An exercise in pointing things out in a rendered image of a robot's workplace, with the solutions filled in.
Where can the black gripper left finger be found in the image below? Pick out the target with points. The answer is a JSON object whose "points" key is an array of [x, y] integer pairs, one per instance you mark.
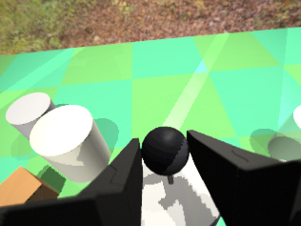
{"points": [[113, 198]]}

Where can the glass french press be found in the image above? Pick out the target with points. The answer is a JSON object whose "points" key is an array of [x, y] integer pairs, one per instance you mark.
{"points": [[174, 193]]}

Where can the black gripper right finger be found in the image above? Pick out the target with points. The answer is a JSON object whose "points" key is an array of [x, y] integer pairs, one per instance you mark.
{"points": [[247, 189]]}

